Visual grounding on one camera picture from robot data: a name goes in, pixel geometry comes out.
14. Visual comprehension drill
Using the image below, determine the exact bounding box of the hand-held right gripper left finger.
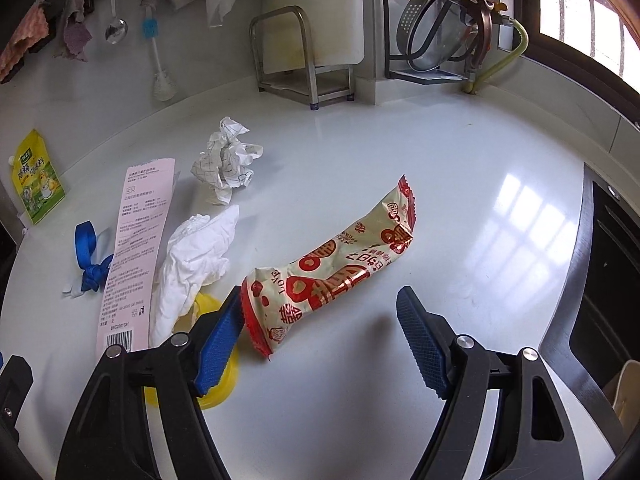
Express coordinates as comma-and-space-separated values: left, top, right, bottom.
55, 285, 248, 480

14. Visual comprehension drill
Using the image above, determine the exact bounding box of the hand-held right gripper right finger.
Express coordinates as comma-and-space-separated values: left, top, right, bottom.
396, 286, 583, 480

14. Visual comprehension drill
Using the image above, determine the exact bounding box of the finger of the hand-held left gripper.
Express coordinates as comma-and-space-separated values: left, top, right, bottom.
0, 354, 35, 441

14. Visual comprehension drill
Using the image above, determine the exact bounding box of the yellow plastic lid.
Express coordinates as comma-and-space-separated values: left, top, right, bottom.
142, 292, 241, 411

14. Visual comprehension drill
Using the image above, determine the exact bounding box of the white tissue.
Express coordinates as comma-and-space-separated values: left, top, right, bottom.
148, 205, 241, 348

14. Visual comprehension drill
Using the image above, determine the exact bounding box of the red and cream snack wrapper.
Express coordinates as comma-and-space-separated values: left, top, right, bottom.
240, 174, 417, 358

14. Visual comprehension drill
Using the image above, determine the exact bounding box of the pink paper label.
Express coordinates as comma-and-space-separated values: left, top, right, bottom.
96, 158, 177, 356

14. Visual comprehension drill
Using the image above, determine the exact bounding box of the blue ribbon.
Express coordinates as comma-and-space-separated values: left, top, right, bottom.
62, 221, 117, 297

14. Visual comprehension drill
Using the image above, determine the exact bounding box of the white paper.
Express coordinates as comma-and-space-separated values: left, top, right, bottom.
190, 116, 264, 206

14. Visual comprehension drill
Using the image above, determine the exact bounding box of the black kitchen sink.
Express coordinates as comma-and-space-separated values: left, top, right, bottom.
537, 160, 640, 461

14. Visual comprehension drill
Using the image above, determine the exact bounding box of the beige plastic object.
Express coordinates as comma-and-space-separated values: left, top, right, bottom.
602, 360, 640, 433

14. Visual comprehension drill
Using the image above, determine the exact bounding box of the yellow-green seasoning pouch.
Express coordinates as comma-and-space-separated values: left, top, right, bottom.
11, 129, 66, 226

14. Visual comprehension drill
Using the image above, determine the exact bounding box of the black lid rack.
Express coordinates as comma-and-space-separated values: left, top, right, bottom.
382, 0, 481, 83

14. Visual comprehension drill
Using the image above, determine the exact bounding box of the steel cutting board stand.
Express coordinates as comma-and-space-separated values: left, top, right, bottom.
249, 6, 357, 111

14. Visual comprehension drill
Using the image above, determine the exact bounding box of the blue and white bottle brush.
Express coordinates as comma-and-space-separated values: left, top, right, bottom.
141, 7, 173, 102

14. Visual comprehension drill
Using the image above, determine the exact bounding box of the steel ladle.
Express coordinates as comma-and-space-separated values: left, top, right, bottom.
103, 0, 129, 44

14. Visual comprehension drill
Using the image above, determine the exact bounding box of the gas pipe valve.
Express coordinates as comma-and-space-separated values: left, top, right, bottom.
480, 0, 518, 31

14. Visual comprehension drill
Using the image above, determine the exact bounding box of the grey and purple rag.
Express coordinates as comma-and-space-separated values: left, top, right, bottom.
52, 0, 94, 63

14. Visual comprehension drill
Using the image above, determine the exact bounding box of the pink sponge cloth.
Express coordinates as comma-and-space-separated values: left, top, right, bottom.
0, 2, 51, 83

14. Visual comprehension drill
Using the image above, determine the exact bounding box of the white cutting board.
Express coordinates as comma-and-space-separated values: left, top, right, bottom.
261, 0, 373, 68

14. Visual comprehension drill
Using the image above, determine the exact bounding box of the pot lid with brown handle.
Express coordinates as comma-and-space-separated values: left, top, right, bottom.
397, 0, 493, 73

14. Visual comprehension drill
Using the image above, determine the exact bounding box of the yellow-green gas hose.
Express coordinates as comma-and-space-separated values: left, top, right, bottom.
462, 17, 530, 96

